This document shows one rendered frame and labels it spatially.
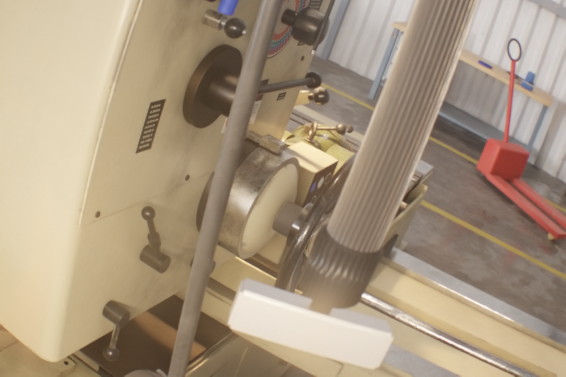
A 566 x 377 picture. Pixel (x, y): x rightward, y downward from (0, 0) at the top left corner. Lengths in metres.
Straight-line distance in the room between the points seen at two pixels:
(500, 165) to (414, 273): 4.34
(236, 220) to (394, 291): 1.42
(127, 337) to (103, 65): 1.26
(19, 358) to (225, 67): 1.04
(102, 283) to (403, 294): 1.69
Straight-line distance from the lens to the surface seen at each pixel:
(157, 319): 2.30
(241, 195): 1.45
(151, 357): 2.13
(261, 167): 1.46
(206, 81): 1.23
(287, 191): 1.51
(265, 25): 0.71
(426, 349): 2.52
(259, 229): 1.49
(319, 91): 1.73
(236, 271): 2.09
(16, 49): 1.16
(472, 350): 2.67
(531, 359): 2.80
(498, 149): 7.09
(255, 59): 0.71
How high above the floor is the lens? 1.92
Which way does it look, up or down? 20 degrees down
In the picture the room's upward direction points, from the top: 21 degrees clockwise
